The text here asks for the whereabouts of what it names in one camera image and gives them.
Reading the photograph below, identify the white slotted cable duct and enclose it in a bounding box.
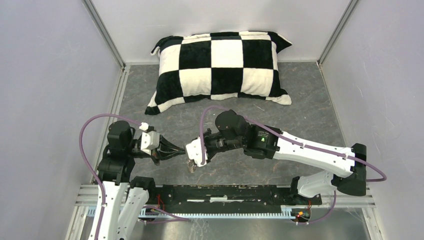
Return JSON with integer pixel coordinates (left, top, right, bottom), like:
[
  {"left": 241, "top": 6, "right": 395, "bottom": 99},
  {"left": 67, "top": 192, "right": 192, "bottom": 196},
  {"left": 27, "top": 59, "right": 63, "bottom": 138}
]
[{"left": 86, "top": 206, "right": 296, "bottom": 220}]

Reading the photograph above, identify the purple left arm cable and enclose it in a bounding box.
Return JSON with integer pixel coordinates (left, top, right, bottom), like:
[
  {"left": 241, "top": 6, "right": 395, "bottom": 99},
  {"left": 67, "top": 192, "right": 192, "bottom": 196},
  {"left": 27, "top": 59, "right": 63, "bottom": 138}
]
[{"left": 78, "top": 113, "right": 190, "bottom": 240}]

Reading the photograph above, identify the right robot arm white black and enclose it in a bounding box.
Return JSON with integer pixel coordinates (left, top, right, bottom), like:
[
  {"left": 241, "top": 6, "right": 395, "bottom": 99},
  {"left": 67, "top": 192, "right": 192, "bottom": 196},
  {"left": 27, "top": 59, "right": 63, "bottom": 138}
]
[{"left": 194, "top": 110, "right": 367, "bottom": 204}]

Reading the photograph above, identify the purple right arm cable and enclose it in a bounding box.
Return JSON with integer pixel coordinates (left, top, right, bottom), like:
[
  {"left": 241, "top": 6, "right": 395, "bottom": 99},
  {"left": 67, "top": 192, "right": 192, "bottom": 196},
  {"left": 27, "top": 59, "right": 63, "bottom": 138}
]
[{"left": 198, "top": 105, "right": 388, "bottom": 225}]

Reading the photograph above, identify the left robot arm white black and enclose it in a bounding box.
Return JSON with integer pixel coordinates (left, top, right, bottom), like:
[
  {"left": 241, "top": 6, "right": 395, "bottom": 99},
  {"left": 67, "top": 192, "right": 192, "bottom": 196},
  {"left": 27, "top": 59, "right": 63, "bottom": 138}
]
[{"left": 89, "top": 120, "right": 186, "bottom": 240}]

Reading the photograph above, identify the metal key organizer red handle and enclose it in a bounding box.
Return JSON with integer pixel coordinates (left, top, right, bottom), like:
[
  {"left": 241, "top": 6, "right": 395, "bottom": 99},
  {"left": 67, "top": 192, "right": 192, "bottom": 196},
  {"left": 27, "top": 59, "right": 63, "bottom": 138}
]
[{"left": 187, "top": 159, "right": 197, "bottom": 174}]

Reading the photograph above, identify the black white checkered pillow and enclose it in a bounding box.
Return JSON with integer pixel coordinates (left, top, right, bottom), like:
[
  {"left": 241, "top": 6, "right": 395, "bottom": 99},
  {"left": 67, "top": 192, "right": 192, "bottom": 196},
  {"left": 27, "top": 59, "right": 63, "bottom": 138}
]
[{"left": 145, "top": 31, "right": 292, "bottom": 116}]

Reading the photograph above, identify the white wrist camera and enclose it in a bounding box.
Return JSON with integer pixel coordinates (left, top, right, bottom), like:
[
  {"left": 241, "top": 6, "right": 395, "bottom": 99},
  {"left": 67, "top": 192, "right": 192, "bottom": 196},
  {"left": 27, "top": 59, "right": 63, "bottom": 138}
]
[
  {"left": 185, "top": 138, "right": 208, "bottom": 167},
  {"left": 138, "top": 122, "right": 160, "bottom": 155}
]

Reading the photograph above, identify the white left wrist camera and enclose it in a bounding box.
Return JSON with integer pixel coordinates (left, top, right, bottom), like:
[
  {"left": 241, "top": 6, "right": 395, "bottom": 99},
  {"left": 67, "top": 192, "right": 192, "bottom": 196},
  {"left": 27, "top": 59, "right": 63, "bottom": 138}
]
[{"left": 138, "top": 122, "right": 160, "bottom": 155}]

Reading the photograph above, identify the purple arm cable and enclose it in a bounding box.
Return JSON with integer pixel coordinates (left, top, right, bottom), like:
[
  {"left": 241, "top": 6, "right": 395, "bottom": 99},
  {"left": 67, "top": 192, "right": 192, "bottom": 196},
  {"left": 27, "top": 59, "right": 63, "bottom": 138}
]
[
  {"left": 198, "top": 105, "right": 388, "bottom": 225},
  {"left": 78, "top": 113, "right": 190, "bottom": 240}
]

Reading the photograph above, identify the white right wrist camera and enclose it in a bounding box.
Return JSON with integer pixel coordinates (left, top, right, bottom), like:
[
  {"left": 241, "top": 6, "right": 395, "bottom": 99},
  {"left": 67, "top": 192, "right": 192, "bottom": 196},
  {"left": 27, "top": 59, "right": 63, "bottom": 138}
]
[{"left": 185, "top": 138, "right": 208, "bottom": 167}]

